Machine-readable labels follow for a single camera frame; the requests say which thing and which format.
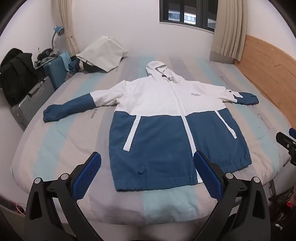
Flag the pile of small clutter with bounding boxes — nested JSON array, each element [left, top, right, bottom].
[[34, 47, 57, 69]]

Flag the blue and white hooded jacket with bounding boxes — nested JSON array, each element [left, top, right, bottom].
[[43, 61, 259, 192]]

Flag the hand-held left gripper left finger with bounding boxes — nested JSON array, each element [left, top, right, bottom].
[[24, 151, 102, 241]]

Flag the grey suitcase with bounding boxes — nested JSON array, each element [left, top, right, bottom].
[[10, 76, 56, 131]]

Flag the orange cable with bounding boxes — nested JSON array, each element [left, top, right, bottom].
[[13, 203, 26, 215]]

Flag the striped bed blanket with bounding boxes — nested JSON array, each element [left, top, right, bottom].
[[10, 56, 293, 227]]

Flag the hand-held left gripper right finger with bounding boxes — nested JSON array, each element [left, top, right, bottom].
[[193, 150, 271, 241]]

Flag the blue desk lamp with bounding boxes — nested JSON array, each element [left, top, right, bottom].
[[50, 25, 65, 53]]

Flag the blue clothing pile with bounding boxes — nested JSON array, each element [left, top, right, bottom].
[[65, 51, 80, 76]]

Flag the beige curtain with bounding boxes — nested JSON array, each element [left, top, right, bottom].
[[58, 0, 80, 58], [210, 0, 249, 62]]

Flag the wooden headboard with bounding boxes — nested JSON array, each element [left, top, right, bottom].
[[233, 34, 296, 130]]

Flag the dark framed window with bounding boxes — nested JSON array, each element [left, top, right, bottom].
[[159, 0, 218, 33]]

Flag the tangle of floor cables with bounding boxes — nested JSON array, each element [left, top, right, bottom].
[[269, 179, 296, 230]]

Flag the teal suitcase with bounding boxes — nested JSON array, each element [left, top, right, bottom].
[[43, 53, 71, 91]]

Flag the black backpack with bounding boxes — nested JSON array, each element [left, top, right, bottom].
[[0, 48, 39, 107]]

